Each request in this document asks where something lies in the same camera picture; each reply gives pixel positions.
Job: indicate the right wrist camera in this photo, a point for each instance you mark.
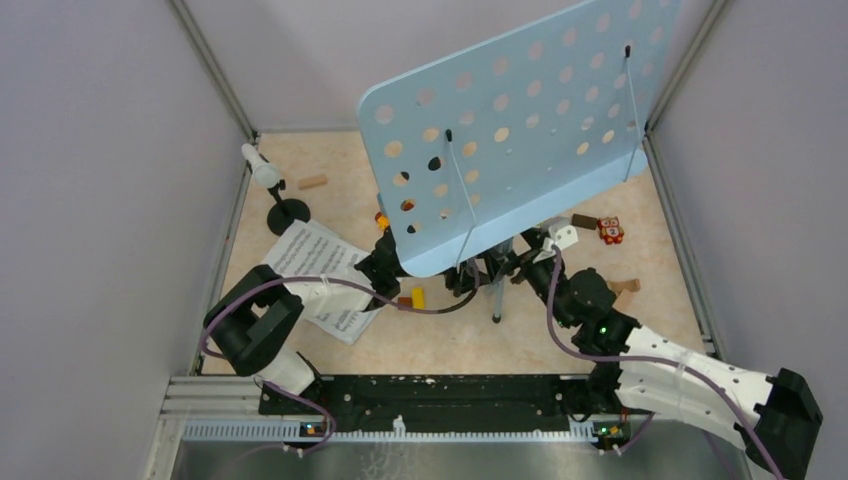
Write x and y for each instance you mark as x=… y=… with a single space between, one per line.
x=557 y=232

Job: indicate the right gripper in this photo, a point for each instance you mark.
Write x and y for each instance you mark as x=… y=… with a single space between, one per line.
x=535 y=238

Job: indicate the blue toy train block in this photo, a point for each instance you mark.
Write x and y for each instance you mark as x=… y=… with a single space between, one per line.
x=382 y=221

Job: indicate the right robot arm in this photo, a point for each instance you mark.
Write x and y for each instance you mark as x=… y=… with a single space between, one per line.
x=773 y=418

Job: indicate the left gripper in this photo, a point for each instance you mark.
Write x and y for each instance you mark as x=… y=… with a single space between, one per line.
x=468 y=278

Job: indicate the dark brown block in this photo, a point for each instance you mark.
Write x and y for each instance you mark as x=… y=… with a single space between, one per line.
x=584 y=221

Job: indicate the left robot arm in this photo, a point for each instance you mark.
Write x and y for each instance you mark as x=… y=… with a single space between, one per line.
x=249 y=327

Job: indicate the light blue music stand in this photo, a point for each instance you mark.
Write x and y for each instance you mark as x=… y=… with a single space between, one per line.
x=472 y=149

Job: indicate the light wooden block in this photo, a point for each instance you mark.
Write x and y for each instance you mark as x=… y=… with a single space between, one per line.
x=312 y=182

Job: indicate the white microphone on stand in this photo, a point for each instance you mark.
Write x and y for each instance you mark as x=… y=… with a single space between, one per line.
x=285 y=211

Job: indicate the tan wooden block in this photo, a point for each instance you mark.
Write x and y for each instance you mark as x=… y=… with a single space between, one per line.
x=624 y=300
x=618 y=287

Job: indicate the aluminium frame rail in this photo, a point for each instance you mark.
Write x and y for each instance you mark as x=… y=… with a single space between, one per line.
x=227 y=204

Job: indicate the yellow wooden block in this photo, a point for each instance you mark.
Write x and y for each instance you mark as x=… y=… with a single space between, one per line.
x=418 y=298

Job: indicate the tan wooden block right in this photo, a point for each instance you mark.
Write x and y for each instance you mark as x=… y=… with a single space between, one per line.
x=624 y=300

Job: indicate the sheet music page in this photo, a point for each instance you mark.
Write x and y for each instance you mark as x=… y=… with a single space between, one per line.
x=310 y=249

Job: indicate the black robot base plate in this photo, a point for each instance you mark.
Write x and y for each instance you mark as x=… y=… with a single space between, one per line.
x=450 y=403

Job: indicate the red owl toy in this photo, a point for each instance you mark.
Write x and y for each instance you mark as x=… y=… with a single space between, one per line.
x=610 y=230

